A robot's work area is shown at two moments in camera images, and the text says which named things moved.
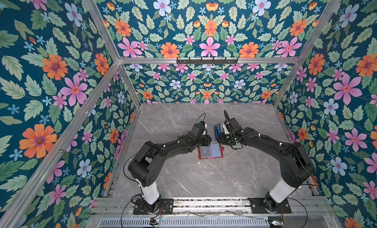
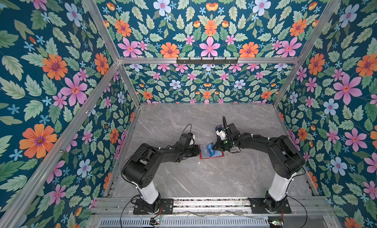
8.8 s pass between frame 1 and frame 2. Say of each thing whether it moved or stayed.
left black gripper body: moved
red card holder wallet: stayed
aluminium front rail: stayed
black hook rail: stayed
